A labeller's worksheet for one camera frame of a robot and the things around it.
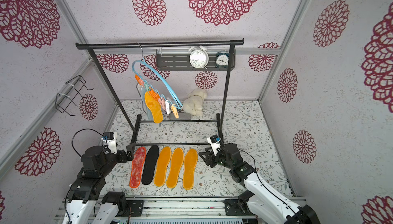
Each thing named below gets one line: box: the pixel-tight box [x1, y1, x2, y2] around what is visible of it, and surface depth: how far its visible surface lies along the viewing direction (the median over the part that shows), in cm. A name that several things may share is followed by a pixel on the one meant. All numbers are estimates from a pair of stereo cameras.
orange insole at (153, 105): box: [144, 91, 164, 124], surface depth 85 cm
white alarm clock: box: [188, 45, 210, 70], surface depth 90 cm
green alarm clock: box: [215, 49, 230, 70], surface depth 92 cm
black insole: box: [141, 144, 160, 186], surface depth 89 cm
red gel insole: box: [128, 146, 147, 189], surface depth 87 cm
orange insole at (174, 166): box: [166, 147, 184, 189], surface depth 87 cm
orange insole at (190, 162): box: [183, 148, 198, 191], surface depth 89 cm
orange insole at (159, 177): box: [154, 146, 172, 187], surface depth 89 cm
